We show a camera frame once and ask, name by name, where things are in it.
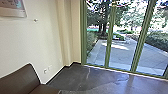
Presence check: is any pink grey wall poster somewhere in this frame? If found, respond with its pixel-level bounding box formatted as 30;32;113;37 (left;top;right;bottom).
0;0;28;19

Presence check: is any brown sofa seat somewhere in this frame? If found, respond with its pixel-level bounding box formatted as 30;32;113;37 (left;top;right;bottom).
0;62;62;94

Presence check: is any white wall outlet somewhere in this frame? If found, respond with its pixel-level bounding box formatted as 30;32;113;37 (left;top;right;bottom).
42;64;53;75

